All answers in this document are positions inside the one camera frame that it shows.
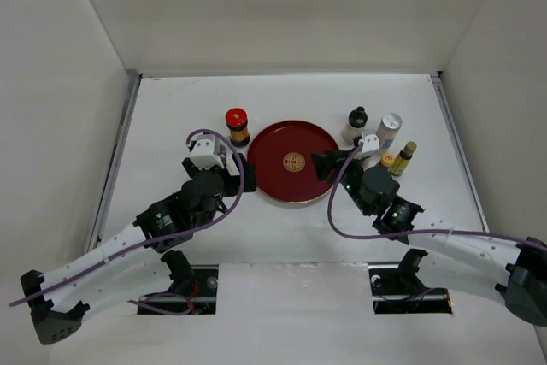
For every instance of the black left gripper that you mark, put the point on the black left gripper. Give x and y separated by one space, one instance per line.
243 182

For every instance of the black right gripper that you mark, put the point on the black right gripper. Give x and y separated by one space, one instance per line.
332 159

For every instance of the red lid sauce jar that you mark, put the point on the red lid sauce jar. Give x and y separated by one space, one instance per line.
237 122

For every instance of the black cap white bottle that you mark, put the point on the black cap white bottle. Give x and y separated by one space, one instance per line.
356 122

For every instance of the yellow cap sauce bottle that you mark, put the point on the yellow cap sauce bottle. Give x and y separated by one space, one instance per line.
386 161

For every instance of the yellow label brown bottle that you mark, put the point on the yellow label brown bottle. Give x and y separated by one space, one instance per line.
403 158

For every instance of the white cylindrical shaker bottle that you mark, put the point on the white cylindrical shaker bottle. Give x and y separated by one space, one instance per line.
387 130

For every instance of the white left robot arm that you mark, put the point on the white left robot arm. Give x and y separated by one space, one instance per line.
141 259

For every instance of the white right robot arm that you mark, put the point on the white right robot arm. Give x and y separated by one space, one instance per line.
504 269

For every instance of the round red lacquer tray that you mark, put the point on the round red lacquer tray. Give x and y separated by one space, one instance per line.
282 154

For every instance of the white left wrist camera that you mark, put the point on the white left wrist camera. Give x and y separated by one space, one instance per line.
208 152

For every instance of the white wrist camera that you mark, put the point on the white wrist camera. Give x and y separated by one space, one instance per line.
208 152
368 143

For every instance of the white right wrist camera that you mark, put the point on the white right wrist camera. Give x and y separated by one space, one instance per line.
368 143

